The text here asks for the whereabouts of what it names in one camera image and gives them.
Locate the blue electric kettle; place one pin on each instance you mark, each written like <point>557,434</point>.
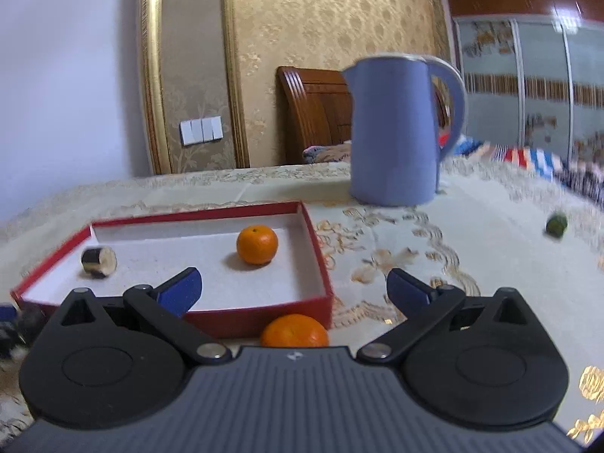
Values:
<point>394,137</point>

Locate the white wall switch panel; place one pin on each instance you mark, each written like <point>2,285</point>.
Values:
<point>201,130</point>

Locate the gold wall moulding frame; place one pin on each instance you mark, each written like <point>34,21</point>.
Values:
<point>196,56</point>

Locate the red shallow cardboard box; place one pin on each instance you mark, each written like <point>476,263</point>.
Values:
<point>188,252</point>

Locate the wardrobe with patterned sliding doors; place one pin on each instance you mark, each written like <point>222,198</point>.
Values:
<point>538,80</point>

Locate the floral bedding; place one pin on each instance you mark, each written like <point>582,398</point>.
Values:
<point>328,153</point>

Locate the orange mandarin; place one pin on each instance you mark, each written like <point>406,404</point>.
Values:
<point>257,244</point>
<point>295,332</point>

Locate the striped colourful blanket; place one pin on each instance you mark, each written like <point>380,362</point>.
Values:
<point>528,158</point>

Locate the green citrus fruit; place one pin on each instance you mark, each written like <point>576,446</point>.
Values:
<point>557,225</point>

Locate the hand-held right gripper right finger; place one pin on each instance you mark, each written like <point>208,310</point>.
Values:
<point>406,289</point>

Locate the wooden bed headboard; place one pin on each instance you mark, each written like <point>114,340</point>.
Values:
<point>316,113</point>

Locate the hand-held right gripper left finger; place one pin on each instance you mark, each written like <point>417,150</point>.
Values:
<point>181,290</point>

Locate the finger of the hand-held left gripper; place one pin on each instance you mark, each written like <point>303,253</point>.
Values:
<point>30,318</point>

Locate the dark sugarcane piece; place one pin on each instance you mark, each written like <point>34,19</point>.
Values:
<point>98,262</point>

